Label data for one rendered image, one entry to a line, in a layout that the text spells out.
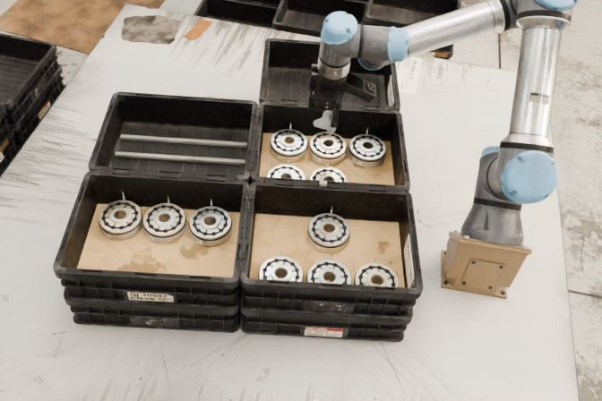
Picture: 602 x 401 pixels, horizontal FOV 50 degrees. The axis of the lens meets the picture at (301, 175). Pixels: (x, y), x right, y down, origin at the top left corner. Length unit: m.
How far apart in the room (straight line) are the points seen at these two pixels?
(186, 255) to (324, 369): 0.42
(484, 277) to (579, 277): 1.19
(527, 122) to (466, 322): 0.53
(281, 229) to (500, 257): 0.54
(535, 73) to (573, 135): 1.96
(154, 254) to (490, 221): 0.80
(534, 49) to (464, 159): 0.64
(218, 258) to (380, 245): 0.40
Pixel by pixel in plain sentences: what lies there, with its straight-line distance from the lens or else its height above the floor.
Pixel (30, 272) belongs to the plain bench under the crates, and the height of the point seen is 0.70.
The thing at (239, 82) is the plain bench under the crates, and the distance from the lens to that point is 2.22.
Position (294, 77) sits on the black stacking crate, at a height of 0.83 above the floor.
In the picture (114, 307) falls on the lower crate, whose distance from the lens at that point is 1.55.
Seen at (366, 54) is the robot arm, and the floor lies 1.25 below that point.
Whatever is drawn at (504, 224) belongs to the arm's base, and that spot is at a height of 0.94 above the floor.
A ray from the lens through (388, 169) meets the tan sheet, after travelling 1.79.
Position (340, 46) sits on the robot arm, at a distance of 1.43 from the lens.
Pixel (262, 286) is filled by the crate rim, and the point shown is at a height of 0.92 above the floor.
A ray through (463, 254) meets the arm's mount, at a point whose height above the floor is 0.85.
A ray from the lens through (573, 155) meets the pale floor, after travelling 3.35.
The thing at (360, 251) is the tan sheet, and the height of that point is 0.83.
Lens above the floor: 2.10
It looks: 47 degrees down
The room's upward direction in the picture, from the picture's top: 6 degrees clockwise
